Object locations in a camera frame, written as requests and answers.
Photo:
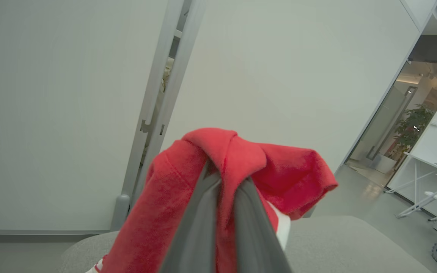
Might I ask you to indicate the green potted plant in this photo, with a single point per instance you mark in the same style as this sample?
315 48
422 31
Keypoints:
415 125

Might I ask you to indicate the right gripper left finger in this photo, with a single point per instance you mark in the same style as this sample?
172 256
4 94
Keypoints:
199 227

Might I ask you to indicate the grey partition foot bracket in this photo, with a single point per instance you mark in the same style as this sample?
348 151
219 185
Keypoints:
120 212

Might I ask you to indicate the red patterned garment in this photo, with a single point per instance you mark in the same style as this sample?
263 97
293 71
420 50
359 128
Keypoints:
165 204

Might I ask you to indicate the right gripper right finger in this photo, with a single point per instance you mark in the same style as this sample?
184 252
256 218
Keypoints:
254 235

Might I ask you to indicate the white plant pot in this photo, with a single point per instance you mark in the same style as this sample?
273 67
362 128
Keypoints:
385 163

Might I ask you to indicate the grey partition frame post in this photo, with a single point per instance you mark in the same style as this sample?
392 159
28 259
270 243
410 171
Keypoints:
157 94

